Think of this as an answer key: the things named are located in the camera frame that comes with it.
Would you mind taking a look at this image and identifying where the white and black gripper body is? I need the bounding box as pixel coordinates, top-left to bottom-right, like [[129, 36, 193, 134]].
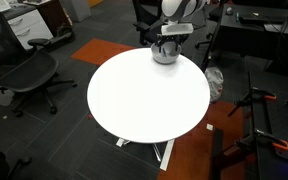
[[156, 23, 194, 46]]

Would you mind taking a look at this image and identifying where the blue pen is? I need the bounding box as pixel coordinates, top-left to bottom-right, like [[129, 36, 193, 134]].
[[162, 48, 167, 57]]

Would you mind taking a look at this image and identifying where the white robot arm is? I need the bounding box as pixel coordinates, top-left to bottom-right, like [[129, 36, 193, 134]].
[[156, 0, 207, 49]]

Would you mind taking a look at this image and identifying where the white bowl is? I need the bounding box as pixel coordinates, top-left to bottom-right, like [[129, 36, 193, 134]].
[[151, 42, 182, 64]]

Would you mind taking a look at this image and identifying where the black cushioned office chair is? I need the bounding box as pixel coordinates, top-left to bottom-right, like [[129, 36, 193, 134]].
[[132, 0, 167, 45]]

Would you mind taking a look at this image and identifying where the white plastic bag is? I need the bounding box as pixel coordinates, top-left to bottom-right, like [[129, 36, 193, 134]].
[[205, 67, 224, 103]]

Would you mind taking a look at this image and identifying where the black keyboard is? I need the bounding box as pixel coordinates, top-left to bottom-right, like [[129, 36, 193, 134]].
[[239, 15, 285, 24]]

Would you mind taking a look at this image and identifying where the black scooter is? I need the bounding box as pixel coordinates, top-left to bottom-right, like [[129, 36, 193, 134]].
[[45, 24, 75, 48]]

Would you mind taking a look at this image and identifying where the black desk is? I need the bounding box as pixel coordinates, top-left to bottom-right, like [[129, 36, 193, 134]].
[[200, 3, 288, 73]]

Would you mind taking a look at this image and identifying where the white table base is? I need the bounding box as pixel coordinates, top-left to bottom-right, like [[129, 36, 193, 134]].
[[116, 138, 175, 171]]

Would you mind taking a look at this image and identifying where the black mounting plate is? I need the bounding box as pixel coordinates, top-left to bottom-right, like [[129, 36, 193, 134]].
[[249, 72, 288, 160]]

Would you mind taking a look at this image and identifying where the white drawer cabinet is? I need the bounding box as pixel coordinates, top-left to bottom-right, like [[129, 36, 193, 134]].
[[4, 4, 53, 49]]

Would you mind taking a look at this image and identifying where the black mesh office chair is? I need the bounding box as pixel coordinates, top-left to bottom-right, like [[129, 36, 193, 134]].
[[0, 12, 77, 117]]

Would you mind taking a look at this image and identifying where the upper orange-handled clamp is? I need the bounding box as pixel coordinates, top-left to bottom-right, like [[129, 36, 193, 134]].
[[227, 87, 277, 117]]

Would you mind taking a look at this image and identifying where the orange-handled clamp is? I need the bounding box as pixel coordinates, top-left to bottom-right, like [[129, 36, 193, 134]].
[[233, 128, 288, 151], [227, 87, 277, 117]]

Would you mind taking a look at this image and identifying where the lower orange-handled clamp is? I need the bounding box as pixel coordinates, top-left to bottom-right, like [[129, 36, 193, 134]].
[[233, 128, 288, 151]]

